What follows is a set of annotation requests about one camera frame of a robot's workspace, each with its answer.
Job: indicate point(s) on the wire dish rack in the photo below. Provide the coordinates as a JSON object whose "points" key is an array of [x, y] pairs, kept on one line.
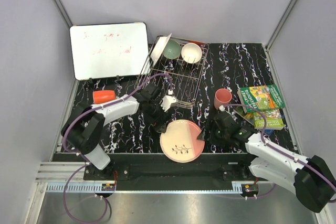
{"points": [[176, 74]]}

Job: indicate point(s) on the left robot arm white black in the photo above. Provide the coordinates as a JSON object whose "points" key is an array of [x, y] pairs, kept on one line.
{"points": [[85, 124]]}

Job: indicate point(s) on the green children's book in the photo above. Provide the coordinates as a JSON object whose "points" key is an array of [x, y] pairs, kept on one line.
{"points": [[262, 98]]}

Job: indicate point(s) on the green ceramic bowl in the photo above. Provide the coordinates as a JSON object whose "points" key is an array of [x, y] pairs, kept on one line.
{"points": [[172, 50]]}

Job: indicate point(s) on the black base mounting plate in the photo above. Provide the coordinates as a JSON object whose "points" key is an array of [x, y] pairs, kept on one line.
{"points": [[156, 172]]}

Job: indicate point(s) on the pink cream floral plate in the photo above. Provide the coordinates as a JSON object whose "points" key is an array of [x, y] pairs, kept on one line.
{"points": [[179, 143]]}

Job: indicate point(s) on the grey slotted cable duct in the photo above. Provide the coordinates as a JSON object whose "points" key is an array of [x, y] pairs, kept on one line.
{"points": [[78, 187]]}

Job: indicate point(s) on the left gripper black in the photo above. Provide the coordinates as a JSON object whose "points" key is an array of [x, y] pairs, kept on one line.
{"points": [[159, 125]]}

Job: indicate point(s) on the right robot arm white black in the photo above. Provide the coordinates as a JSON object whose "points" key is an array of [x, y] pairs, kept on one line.
{"points": [[309, 179]]}

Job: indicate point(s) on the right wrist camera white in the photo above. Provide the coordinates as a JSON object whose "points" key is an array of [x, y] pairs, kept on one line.
{"points": [[221, 108]]}

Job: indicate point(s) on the large white plate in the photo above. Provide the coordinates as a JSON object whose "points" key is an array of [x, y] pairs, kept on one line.
{"points": [[159, 47]]}

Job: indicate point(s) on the white whiteboard black frame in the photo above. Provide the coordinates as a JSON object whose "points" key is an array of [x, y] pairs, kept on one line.
{"points": [[108, 50]]}

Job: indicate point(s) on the small white bowl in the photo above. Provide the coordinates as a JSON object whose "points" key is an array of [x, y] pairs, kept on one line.
{"points": [[191, 53]]}

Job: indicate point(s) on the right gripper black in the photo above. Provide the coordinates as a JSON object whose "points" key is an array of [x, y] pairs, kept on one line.
{"points": [[211, 126]]}

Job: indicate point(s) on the pink plastic cup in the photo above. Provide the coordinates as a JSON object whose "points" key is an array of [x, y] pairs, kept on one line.
{"points": [[222, 97]]}

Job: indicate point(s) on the orange mug white inside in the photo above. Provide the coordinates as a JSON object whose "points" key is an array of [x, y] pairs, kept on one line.
{"points": [[103, 96]]}

